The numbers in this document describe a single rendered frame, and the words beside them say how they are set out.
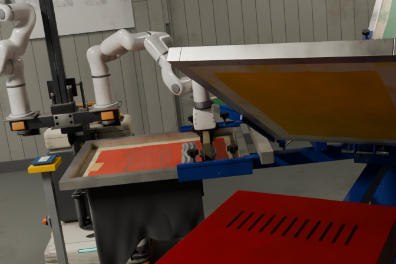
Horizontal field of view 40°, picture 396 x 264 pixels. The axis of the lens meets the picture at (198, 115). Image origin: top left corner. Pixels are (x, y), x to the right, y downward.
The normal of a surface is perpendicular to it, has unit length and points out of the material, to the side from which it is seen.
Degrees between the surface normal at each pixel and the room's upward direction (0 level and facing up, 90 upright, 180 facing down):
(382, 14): 32
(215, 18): 90
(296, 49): 58
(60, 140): 90
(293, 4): 90
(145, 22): 90
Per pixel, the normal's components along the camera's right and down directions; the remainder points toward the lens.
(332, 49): -0.47, -0.29
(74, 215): 0.04, 0.24
